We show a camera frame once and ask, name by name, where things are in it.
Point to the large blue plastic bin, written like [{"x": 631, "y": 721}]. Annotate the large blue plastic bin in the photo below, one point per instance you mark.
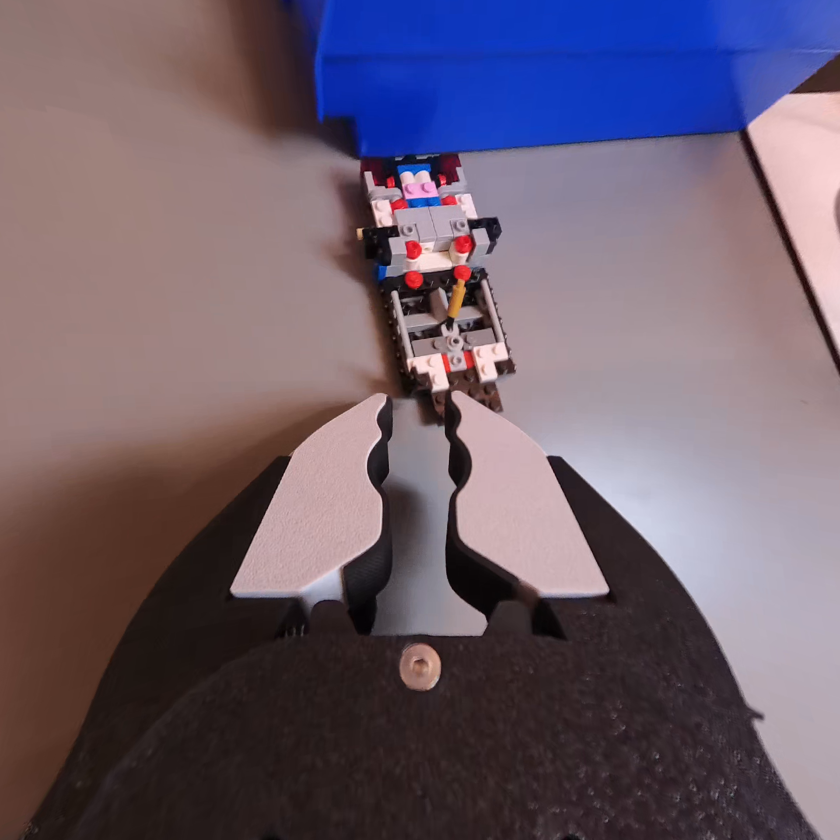
[{"x": 551, "y": 92}]

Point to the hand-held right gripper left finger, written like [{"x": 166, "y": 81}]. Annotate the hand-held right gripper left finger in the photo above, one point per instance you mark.
[{"x": 315, "y": 525}]

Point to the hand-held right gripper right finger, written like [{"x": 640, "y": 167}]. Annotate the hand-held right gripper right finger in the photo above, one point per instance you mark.
[{"x": 525, "y": 525}]

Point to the white book stand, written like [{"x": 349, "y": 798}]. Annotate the white book stand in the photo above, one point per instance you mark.
[{"x": 807, "y": 197}]

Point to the brick car model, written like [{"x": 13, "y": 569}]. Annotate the brick car model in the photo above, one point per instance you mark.
[{"x": 433, "y": 243}]

